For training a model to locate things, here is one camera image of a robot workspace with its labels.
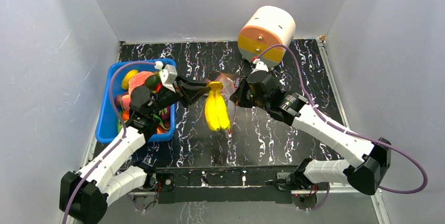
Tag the dark paperback book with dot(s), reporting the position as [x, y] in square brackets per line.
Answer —
[236, 81]

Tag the yellow toy mango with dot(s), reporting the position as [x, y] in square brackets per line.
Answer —
[125, 83]

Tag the blue plastic bin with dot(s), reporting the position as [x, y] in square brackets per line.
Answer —
[107, 127]

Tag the yellow toy banana bunch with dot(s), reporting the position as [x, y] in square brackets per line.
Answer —
[215, 109]

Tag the clear zip top bag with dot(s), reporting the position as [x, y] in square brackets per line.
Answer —
[231, 109]

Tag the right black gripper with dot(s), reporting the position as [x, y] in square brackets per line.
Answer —
[241, 93]

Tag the round three-drawer cabinet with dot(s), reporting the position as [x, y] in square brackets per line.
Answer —
[268, 26]

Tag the pink toy peach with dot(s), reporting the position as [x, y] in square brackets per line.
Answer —
[125, 102]

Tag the dark green toy avocado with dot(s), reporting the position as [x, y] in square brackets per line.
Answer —
[153, 82]

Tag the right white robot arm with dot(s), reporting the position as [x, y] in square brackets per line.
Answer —
[363, 164]

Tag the pink toy watermelon slice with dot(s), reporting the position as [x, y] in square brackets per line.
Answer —
[138, 80]

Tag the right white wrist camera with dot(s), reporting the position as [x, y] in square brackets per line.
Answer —
[259, 65]

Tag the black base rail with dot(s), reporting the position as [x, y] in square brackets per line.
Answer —
[229, 183]

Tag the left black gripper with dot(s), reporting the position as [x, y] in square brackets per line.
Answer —
[192, 92]

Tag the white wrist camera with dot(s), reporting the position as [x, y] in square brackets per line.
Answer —
[259, 65]
[167, 74]

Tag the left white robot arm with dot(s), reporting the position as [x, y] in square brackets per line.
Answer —
[86, 194]

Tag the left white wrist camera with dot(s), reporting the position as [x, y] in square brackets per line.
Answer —
[167, 74]

